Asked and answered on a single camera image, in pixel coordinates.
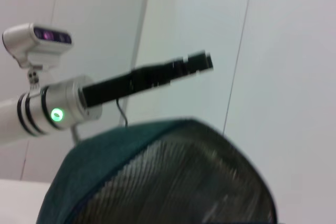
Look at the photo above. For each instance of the dark teal insulated lunch bag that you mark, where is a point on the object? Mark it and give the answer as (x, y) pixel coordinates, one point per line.
(118, 176)

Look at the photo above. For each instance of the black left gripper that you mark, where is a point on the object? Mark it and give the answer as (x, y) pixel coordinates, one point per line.
(118, 86)

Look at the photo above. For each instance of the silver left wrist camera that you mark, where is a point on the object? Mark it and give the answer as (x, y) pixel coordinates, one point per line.
(39, 40)

